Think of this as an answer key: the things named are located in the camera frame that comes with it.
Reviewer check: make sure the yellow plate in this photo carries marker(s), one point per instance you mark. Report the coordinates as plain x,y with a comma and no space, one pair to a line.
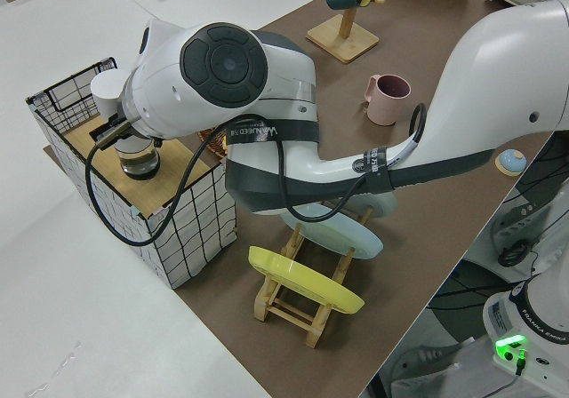
302,282

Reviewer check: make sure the light blue plate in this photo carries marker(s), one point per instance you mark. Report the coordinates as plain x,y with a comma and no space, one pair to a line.
382,204

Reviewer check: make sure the brown table mat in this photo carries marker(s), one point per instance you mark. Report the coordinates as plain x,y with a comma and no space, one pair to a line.
418,47

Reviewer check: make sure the white power strip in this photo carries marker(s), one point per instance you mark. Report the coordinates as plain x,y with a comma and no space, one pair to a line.
511,229

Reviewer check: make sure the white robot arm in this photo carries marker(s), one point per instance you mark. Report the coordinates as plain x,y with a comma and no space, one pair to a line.
275,78

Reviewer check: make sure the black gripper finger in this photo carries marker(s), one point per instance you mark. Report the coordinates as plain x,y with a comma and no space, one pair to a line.
113,133

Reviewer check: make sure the wooden plate rack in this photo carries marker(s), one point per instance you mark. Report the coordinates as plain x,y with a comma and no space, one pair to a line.
289,309

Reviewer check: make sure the white glass water kettle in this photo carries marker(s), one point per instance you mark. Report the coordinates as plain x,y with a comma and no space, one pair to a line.
135,158

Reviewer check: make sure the wooden mug stand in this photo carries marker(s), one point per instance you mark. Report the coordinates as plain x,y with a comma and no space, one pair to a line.
344,40

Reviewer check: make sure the pale grey plate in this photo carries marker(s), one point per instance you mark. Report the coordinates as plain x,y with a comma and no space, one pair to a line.
342,238

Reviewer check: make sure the pink mug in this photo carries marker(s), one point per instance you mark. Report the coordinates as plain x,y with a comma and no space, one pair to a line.
387,100

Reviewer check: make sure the brown wicker basket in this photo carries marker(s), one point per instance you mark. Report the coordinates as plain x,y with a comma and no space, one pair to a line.
215,142

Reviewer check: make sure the blue dome bell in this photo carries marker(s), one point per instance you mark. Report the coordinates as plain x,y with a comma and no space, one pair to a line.
511,162

